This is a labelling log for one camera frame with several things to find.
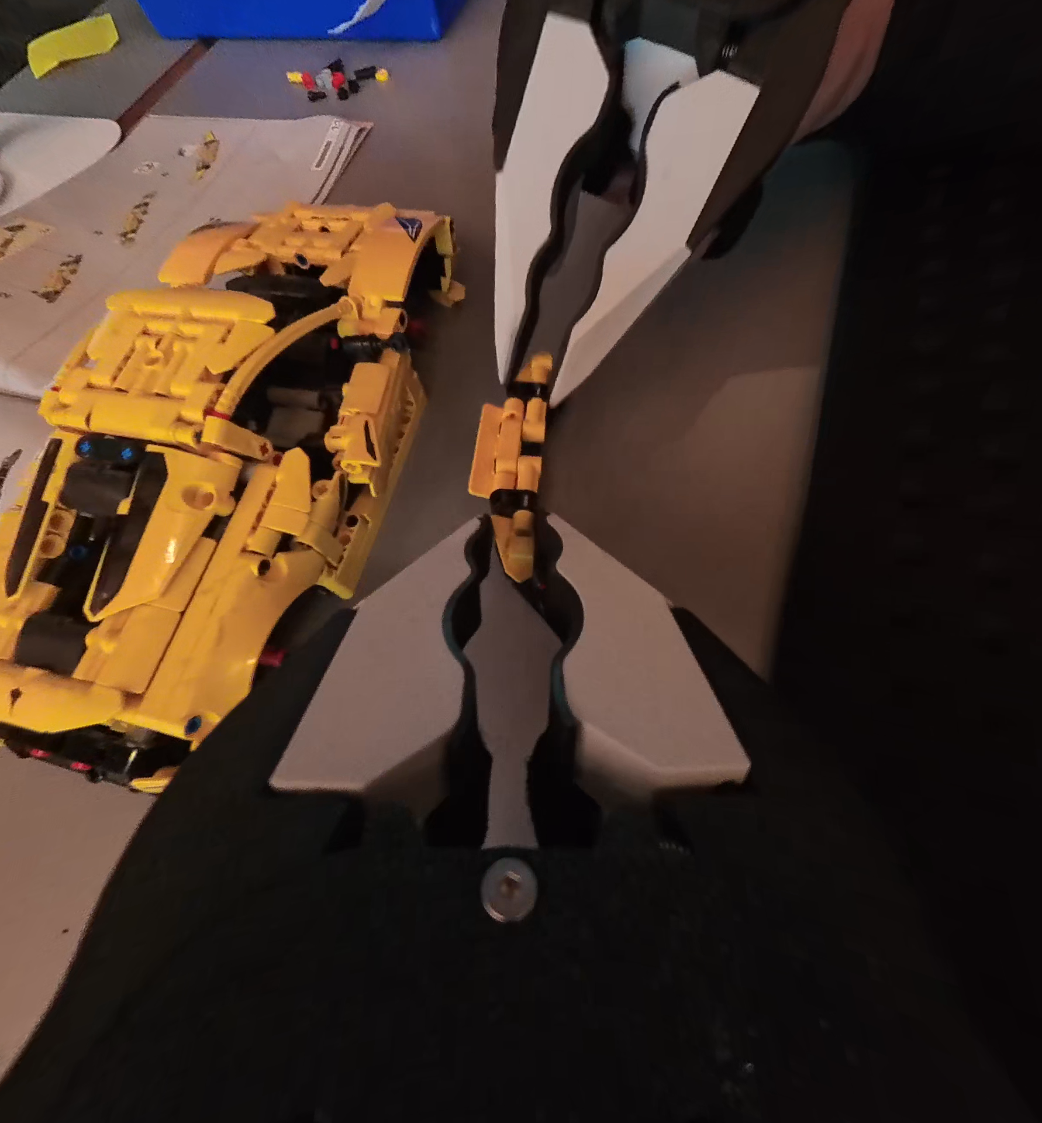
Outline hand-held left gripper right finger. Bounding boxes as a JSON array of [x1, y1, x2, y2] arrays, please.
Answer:
[[528, 513, 753, 850]]

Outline building instruction booklet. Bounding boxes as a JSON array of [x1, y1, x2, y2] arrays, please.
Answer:
[[0, 114, 375, 400]]

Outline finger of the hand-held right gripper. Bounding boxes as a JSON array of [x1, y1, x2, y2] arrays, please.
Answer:
[[547, 70, 765, 412], [493, 11, 632, 389]]

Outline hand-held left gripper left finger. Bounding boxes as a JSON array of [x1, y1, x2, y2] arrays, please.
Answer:
[[268, 515, 496, 850]]

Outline yellow brick assembly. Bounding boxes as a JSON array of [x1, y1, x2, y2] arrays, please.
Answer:
[[468, 351, 559, 587]]

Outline blue plastic bin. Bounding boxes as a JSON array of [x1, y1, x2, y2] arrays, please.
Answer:
[[137, 0, 470, 42]]

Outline grey desk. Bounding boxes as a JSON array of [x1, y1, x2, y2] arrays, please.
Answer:
[[0, 0, 855, 1123]]

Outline pile of small mixed bricks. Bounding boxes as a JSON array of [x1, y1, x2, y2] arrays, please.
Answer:
[[286, 60, 391, 102]]

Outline instruction card on stand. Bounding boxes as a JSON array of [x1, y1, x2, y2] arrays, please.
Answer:
[[0, 74, 123, 233]]

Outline yellow translucent plastic panel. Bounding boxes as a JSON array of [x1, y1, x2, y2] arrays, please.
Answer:
[[28, 13, 120, 80]]

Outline yellow toy brick car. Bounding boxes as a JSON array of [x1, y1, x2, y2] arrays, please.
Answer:
[[0, 202, 468, 795]]

